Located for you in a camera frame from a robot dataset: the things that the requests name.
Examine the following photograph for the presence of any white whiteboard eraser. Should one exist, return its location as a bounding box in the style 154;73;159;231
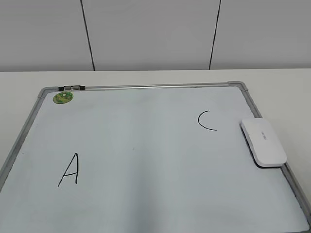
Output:
241;118;287;168

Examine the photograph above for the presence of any white framed whiteboard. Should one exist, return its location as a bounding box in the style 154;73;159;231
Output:
0;82;311;233

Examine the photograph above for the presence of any black silver hanging clip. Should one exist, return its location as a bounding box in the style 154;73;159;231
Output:
58;85;86;91

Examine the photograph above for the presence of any round green magnet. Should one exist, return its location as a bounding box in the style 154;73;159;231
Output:
52;92;73;104

